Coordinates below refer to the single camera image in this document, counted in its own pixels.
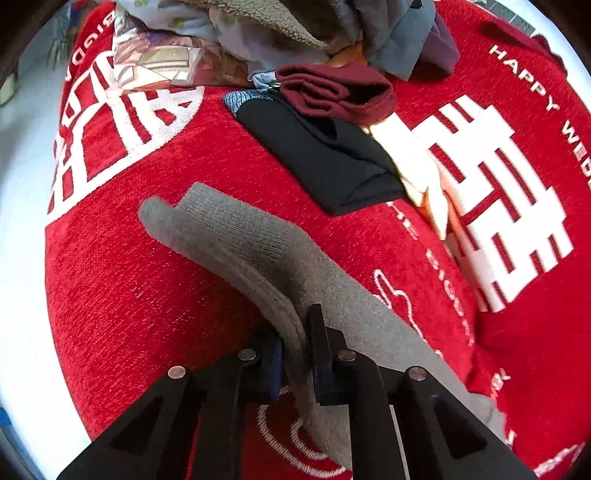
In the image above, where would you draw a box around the grey knitted sock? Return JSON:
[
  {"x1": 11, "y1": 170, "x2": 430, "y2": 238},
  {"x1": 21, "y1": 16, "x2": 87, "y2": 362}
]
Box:
[{"x1": 139, "y1": 182, "x2": 509, "y2": 470}]

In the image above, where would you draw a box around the beige fleece garment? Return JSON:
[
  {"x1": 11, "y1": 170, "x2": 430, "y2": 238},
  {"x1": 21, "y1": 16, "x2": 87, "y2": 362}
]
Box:
[{"x1": 182, "y1": 0, "x2": 331, "y2": 52}]

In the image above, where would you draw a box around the blue grey striped cloth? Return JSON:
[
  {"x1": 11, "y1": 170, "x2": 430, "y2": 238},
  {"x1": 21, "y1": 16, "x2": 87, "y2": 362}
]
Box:
[{"x1": 223, "y1": 89, "x2": 280, "y2": 114}]

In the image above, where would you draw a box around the grey blue garment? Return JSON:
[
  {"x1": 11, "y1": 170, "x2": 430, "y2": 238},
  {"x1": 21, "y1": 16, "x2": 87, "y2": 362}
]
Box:
[{"x1": 332, "y1": 0, "x2": 437, "y2": 81}]

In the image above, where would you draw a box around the red printed blanket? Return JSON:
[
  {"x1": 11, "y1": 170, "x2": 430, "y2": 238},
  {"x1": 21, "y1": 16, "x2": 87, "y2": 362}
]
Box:
[{"x1": 45, "y1": 0, "x2": 591, "y2": 480}]

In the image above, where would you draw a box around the printed patterned cloth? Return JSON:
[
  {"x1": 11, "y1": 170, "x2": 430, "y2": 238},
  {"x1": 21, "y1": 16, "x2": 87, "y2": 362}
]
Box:
[{"x1": 112, "y1": 0, "x2": 333, "y2": 95}]

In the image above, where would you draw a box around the purple grey garment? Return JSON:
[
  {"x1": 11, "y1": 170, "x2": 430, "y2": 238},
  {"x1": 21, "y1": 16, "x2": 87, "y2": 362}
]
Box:
[{"x1": 418, "y1": 14, "x2": 461, "y2": 77}]

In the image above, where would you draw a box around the black folded garment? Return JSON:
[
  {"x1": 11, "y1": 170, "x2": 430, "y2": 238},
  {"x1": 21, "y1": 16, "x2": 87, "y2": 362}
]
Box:
[{"x1": 235, "y1": 98, "x2": 408, "y2": 216}]

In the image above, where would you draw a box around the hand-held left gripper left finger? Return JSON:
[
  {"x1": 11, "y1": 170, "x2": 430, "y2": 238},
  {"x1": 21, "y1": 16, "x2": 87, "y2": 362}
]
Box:
[{"x1": 55, "y1": 333, "x2": 283, "y2": 480}]

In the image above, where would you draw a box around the maroon folded garment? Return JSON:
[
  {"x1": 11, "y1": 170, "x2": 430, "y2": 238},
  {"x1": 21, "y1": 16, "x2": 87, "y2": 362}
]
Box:
[{"x1": 275, "y1": 61, "x2": 398, "y2": 126}]

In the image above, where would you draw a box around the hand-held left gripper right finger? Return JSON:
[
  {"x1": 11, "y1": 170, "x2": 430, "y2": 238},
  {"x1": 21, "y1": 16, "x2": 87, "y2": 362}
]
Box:
[{"x1": 307, "y1": 304, "x2": 539, "y2": 480}]

